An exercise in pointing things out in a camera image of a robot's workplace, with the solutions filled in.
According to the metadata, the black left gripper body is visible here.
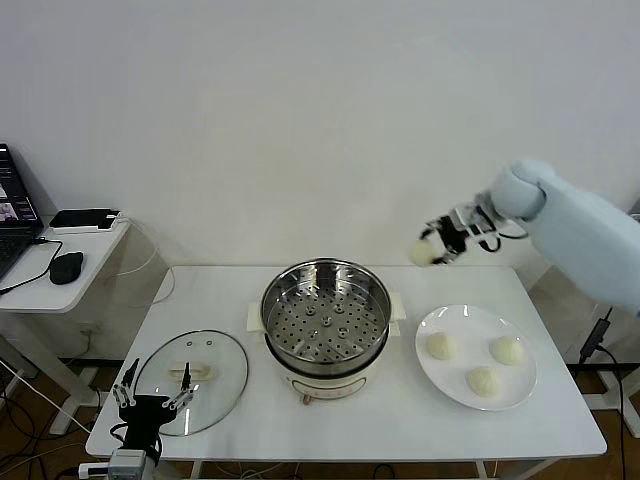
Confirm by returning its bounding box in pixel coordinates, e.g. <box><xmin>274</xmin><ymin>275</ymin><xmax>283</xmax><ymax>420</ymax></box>
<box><xmin>119</xmin><ymin>394</ymin><xmax>174</xmax><ymax>451</ymax></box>

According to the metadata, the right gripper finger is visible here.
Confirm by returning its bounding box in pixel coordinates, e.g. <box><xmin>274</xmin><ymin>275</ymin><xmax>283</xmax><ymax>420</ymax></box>
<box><xmin>419</xmin><ymin>219</ymin><xmax>449</xmax><ymax>241</ymax></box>
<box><xmin>432</xmin><ymin>246</ymin><xmax>469</xmax><ymax>267</ymax></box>

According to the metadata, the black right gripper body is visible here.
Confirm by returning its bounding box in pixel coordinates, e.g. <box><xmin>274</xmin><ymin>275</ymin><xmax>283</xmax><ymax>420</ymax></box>
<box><xmin>439</xmin><ymin>202</ymin><xmax>501</xmax><ymax>261</ymax></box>

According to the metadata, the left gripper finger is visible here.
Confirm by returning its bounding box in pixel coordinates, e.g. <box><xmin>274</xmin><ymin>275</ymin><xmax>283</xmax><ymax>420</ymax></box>
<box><xmin>162</xmin><ymin>362</ymin><xmax>196</xmax><ymax>411</ymax></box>
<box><xmin>112</xmin><ymin>358</ymin><xmax>141</xmax><ymax>409</ymax></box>

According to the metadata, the white steamed baozi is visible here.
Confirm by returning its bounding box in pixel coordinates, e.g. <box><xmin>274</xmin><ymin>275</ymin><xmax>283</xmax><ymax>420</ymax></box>
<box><xmin>408</xmin><ymin>238</ymin><xmax>440</xmax><ymax>267</ymax></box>
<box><xmin>488</xmin><ymin>335</ymin><xmax>525</xmax><ymax>366</ymax></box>
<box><xmin>466</xmin><ymin>365</ymin><xmax>501</xmax><ymax>399</ymax></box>
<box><xmin>425</xmin><ymin>332</ymin><xmax>458</xmax><ymax>361</ymax></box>

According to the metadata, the round glass pot lid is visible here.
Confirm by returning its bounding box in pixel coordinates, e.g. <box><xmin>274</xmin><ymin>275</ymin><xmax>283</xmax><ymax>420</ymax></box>
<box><xmin>134</xmin><ymin>328</ymin><xmax>250</xmax><ymax>437</ymax></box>

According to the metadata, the perforated stainless steamer basket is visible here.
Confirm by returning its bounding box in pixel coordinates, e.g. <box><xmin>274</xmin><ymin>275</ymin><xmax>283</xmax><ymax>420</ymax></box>
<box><xmin>246</xmin><ymin>257</ymin><xmax>407</xmax><ymax>374</ymax></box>

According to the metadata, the round white plate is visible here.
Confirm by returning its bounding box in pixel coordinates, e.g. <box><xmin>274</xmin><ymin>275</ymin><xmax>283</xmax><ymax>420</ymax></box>
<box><xmin>414</xmin><ymin>304</ymin><xmax>539</xmax><ymax>412</ymax></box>

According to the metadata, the black computer mouse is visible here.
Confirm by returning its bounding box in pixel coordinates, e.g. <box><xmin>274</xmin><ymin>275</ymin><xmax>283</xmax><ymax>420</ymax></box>
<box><xmin>51</xmin><ymin>252</ymin><xmax>86</xmax><ymax>286</ymax></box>

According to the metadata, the cream electric cooking pot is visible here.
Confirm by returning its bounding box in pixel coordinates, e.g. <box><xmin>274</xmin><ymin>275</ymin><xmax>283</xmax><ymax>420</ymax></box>
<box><xmin>251</xmin><ymin>319</ymin><xmax>404</xmax><ymax>407</ymax></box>

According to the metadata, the flat white box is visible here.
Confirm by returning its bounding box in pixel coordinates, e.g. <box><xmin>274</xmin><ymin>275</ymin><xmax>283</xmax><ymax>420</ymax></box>
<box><xmin>49</xmin><ymin>213</ymin><xmax>124</xmax><ymax>234</ymax></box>

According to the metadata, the black smartphone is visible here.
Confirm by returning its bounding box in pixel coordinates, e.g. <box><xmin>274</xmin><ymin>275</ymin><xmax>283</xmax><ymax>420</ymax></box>
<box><xmin>49</xmin><ymin>208</ymin><xmax>121</xmax><ymax>229</ymax></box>

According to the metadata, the black laptop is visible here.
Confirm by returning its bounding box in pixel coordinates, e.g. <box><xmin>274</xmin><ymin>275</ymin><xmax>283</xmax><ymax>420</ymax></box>
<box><xmin>0</xmin><ymin>143</ymin><xmax>45</xmax><ymax>281</ymax></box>

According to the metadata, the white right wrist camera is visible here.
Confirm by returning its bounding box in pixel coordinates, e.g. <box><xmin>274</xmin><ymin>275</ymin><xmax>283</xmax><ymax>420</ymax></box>
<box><xmin>447</xmin><ymin>207</ymin><xmax>489</xmax><ymax>236</ymax></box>

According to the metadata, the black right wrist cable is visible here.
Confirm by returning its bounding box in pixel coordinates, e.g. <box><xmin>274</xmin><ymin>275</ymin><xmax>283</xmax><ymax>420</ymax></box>
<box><xmin>474</xmin><ymin>227</ymin><xmax>529</xmax><ymax>252</ymax></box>

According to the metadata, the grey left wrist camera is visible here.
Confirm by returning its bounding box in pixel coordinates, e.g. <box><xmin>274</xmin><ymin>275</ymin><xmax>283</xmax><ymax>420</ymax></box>
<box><xmin>79</xmin><ymin>448</ymin><xmax>154</xmax><ymax>480</ymax></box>

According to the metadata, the thin white charging cable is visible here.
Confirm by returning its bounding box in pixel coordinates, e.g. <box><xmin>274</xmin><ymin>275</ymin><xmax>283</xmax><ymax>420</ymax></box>
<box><xmin>103</xmin><ymin>216</ymin><xmax>176</xmax><ymax>306</ymax></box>

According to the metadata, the black laptop cable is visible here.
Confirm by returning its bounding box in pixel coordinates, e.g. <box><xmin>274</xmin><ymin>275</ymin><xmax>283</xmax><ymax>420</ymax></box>
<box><xmin>0</xmin><ymin>238</ymin><xmax>65</xmax><ymax>296</ymax></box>

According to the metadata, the black cable with adapter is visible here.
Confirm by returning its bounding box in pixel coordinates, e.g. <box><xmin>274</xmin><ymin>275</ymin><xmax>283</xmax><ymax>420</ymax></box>
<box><xmin>578</xmin><ymin>307</ymin><xmax>631</xmax><ymax>456</ymax></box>

